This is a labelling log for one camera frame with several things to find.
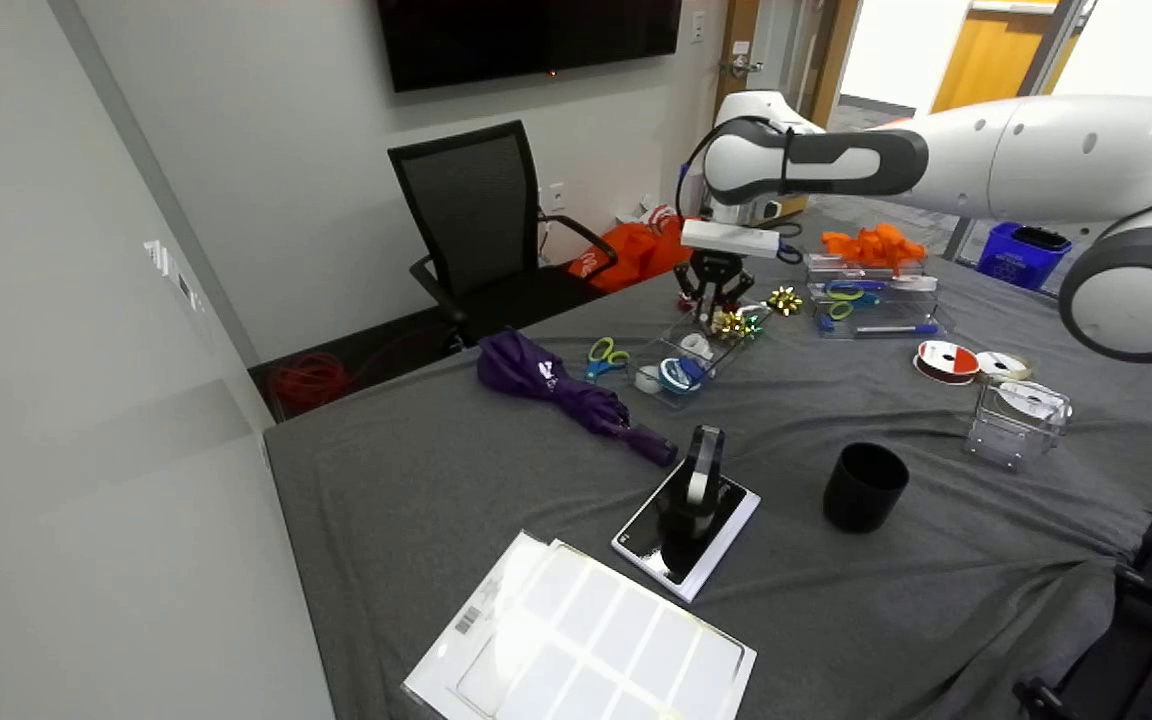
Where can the cream ribbon spool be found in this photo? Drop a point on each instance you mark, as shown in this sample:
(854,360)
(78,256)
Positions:
(1002,365)

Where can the clear compartment case right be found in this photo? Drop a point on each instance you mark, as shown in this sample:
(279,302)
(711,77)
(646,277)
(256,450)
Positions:
(905,304)

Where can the white label sheet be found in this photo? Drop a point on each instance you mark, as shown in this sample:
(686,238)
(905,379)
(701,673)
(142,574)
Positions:
(554,635)

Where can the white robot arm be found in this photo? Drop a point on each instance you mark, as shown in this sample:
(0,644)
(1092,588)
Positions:
(1030,158)

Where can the orange bag on floor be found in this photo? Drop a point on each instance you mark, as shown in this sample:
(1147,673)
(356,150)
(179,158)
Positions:
(642,253)

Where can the wall mounted television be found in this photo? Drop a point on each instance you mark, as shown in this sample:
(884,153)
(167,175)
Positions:
(462,43)

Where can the green blue scissors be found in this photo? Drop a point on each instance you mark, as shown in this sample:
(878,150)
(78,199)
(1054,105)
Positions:
(607,354)

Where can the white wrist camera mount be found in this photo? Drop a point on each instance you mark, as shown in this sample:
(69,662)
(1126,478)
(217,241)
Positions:
(728,238)

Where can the black cup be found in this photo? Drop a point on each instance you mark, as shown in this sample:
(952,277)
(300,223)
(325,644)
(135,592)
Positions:
(864,484)

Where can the purple folded umbrella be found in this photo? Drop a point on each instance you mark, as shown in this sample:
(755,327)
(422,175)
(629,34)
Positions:
(527,371)

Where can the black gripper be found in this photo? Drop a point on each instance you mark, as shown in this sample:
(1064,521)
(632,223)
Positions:
(712,283)

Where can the blue bin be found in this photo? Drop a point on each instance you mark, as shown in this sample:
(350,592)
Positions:
(1022,253)

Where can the black tape dispenser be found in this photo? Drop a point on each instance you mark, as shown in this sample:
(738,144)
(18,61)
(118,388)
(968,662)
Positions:
(692,494)

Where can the grey table cloth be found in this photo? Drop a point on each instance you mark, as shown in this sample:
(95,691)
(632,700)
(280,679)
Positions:
(406,494)

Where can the black office chair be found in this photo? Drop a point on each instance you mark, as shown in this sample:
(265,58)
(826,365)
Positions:
(479,213)

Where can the orange cloth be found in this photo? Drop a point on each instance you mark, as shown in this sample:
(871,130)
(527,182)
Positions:
(878,246)

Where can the green handled scissors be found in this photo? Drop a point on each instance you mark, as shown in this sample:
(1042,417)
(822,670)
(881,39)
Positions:
(840,304)

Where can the small clear plastic box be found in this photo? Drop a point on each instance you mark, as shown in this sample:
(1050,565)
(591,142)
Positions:
(1004,439)

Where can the red and white ribbon spool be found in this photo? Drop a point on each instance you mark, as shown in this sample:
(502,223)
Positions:
(948,360)

